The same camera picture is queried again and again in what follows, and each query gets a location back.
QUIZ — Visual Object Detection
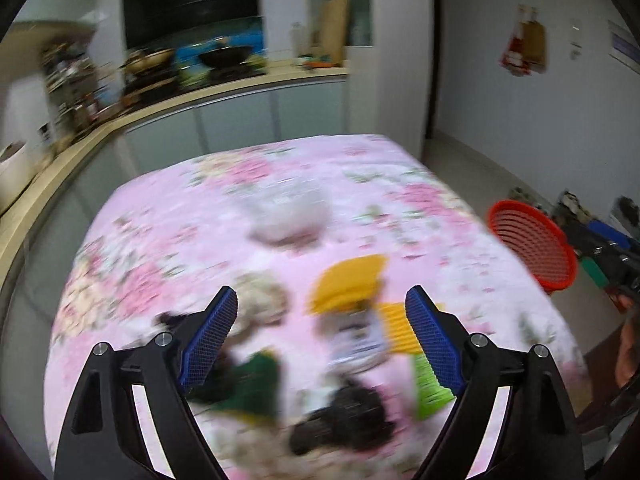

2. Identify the brown paper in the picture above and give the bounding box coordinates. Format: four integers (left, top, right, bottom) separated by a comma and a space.
229, 271, 288, 339

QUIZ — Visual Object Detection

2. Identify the yellow wrapper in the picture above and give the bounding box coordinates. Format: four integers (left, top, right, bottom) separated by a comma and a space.
309, 255, 423, 354

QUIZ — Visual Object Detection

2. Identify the clear plastic bag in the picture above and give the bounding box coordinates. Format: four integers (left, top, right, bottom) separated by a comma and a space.
240, 177, 332, 245

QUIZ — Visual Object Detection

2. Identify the black trash piece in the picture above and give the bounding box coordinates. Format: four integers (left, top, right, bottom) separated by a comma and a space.
288, 379, 396, 456

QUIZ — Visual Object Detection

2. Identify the person's right hand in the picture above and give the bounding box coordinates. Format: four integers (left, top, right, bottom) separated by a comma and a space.
615, 318, 639, 388

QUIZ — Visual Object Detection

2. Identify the dark green wrapper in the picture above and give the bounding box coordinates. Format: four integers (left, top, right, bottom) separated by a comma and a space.
186, 349, 281, 426

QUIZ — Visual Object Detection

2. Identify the red plastic mesh basket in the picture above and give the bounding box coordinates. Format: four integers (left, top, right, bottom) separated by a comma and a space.
487, 200, 578, 295

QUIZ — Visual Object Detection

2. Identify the pink floral tablecloth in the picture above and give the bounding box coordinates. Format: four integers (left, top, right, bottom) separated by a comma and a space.
44, 136, 592, 479

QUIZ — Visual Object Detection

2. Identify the black shoe rack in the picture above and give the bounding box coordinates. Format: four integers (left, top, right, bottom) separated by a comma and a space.
551, 191, 606, 245

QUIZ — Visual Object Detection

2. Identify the white rice cooker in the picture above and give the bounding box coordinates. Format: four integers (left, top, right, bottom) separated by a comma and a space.
0, 141, 36, 212

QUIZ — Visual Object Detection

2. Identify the metal spice rack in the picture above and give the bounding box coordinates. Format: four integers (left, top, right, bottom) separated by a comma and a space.
40, 41, 98, 136

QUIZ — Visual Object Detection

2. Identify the red hanging ornament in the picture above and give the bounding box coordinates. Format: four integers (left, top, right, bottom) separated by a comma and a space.
500, 4, 530, 77

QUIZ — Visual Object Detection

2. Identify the black wok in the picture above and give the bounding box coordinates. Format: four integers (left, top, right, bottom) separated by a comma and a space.
198, 46, 252, 70

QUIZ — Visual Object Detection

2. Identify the brown hanging bag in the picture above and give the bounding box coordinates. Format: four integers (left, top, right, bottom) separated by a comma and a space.
522, 6, 547, 73

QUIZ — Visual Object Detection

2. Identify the white plastic jug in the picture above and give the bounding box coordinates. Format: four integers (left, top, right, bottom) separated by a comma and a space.
290, 22, 309, 58

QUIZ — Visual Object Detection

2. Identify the wooden cutting board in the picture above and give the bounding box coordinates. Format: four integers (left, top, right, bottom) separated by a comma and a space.
319, 0, 350, 65

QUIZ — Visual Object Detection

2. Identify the wall electrical panel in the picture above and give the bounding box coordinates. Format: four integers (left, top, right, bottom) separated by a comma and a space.
608, 22, 640, 74

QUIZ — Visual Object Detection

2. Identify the white wall intercom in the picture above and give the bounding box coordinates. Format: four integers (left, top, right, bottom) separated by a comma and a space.
570, 18, 582, 61

